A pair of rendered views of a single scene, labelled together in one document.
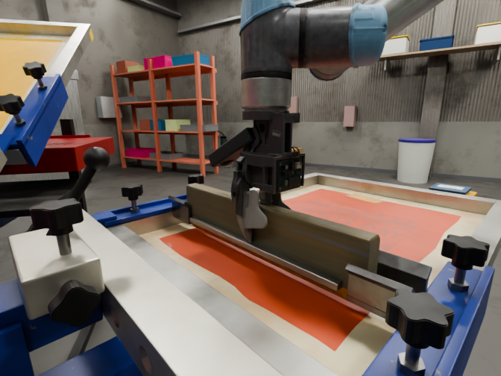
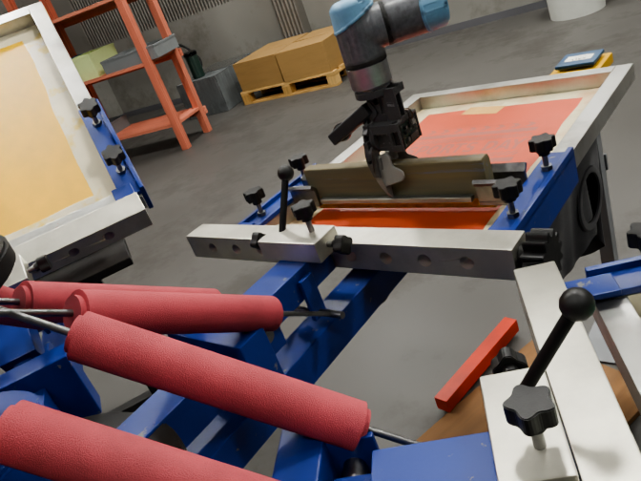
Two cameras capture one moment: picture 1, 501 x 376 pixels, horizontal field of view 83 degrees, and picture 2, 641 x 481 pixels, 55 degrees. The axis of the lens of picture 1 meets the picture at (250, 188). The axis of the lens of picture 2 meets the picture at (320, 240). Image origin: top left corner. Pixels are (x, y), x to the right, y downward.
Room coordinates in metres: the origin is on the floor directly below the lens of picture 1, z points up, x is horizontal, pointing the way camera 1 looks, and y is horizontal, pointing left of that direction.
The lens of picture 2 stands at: (-0.65, 0.19, 1.47)
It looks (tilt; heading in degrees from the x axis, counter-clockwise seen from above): 25 degrees down; 359
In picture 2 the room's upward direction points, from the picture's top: 21 degrees counter-clockwise
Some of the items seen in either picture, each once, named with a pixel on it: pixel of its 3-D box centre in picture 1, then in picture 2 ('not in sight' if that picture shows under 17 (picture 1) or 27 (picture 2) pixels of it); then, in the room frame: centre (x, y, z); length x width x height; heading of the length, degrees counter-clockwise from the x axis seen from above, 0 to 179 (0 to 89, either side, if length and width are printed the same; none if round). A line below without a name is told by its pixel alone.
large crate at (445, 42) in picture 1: (435, 45); not in sight; (5.42, -3.30, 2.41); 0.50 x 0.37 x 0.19; 57
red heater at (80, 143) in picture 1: (43, 152); not in sight; (1.27, 0.93, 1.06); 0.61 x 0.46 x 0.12; 13
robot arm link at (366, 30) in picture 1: (338, 41); (412, 11); (0.44, -0.13, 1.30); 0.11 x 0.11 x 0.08; 81
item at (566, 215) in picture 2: not in sight; (553, 220); (0.51, -0.33, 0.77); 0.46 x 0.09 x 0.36; 133
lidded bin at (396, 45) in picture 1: (392, 48); not in sight; (5.80, -2.72, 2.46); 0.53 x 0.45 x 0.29; 57
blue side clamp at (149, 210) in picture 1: (169, 214); (288, 206); (0.64, 0.20, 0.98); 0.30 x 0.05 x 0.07; 133
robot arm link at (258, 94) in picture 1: (267, 97); (370, 74); (0.44, -0.03, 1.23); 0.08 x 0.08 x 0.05
